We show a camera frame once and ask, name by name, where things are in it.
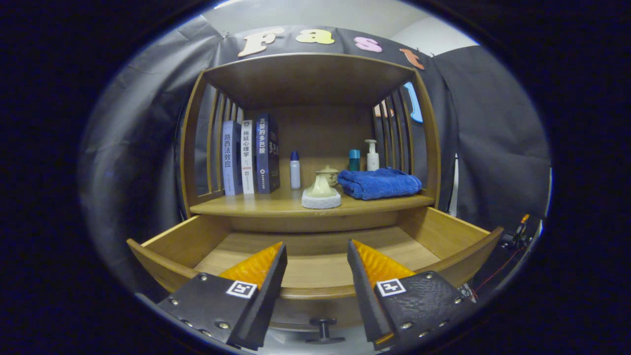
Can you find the white bottle with blue cap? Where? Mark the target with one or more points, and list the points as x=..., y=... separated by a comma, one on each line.
x=295, y=172

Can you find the wooden cabinet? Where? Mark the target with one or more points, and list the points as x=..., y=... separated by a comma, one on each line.
x=305, y=79

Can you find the white pump bottle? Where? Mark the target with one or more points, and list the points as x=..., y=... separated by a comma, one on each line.
x=372, y=158

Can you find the light blue book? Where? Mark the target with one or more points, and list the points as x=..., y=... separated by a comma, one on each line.
x=230, y=158

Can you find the white book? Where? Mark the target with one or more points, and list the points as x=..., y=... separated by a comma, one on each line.
x=248, y=158

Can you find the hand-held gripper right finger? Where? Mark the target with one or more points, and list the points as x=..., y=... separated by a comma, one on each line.
x=367, y=291

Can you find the blue folded towel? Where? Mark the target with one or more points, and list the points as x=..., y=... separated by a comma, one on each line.
x=379, y=183

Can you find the black drawer knob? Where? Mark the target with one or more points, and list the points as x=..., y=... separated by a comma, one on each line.
x=323, y=329

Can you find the black backdrop cloth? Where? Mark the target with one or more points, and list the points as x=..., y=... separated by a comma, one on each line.
x=138, y=148

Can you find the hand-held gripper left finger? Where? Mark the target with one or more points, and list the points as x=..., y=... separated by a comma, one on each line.
x=268, y=296

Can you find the black equipment with orange clamp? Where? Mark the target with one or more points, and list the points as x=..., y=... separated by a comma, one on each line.
x=517, y=234

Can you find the dark blue book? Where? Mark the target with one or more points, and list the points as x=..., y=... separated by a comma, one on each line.
x=266, y=155

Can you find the wooden drawer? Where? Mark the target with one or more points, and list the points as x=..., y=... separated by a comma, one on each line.
x=315, y=268

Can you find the teal capped bottle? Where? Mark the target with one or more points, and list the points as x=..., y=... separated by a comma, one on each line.
x=354, y=160

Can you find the wooden countertop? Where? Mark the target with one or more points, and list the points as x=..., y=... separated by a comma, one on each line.
x=276, y=202

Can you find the beige lidded teacup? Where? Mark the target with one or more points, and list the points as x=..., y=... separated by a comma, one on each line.
x=332, y=175

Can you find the cream brush with white sponge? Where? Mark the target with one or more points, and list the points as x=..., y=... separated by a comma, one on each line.
x=320, y=195

